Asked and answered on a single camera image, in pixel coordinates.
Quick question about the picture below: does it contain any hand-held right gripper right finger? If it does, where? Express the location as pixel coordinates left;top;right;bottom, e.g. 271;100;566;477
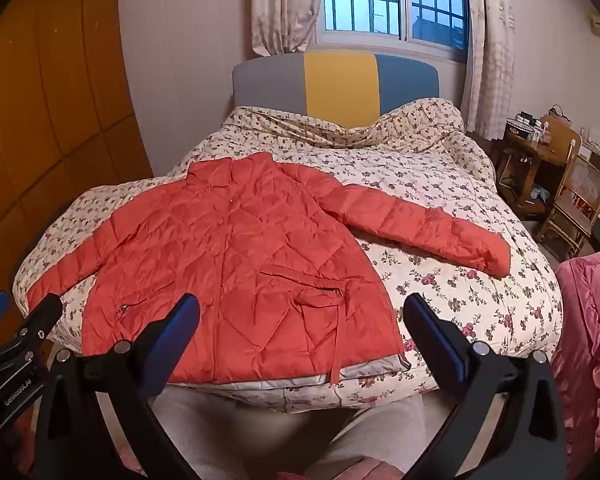
402;292;566;480

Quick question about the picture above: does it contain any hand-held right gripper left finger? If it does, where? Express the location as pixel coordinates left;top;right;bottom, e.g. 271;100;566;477
32;292;201;480

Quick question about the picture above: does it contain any orange quilted jacket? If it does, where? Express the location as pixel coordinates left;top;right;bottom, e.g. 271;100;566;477
26;151;512;386

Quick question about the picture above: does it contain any floral quilt bed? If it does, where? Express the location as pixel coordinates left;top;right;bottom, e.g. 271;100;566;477
12;97;565;413

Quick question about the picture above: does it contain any pink blanket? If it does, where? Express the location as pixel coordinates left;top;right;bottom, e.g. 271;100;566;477
549;254;600;463

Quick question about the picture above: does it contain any wooden desk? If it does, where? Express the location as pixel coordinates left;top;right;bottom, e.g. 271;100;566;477
494;130;556;222

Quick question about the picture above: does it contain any wooden wardrobe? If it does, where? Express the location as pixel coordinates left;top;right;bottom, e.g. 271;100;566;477
0;0;154;356

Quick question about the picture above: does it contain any woven back wooden chair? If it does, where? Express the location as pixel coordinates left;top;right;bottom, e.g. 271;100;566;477
536;137;600;262

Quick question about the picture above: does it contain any black round tin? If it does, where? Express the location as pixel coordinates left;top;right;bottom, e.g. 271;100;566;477
505;119;536;142

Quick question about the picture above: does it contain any solid back wooden chair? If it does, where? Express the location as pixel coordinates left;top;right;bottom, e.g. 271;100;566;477
539;114;582;167

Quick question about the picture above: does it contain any grey yellow blue headboard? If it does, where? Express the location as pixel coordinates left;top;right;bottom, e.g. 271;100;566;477
231;49;441;128

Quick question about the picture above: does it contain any patterned beige curtain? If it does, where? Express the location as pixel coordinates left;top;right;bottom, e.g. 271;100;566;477
459;0;519;139
250;0;329;59

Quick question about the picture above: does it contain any barred window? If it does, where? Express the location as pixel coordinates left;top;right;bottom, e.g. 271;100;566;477
322;0;469;64

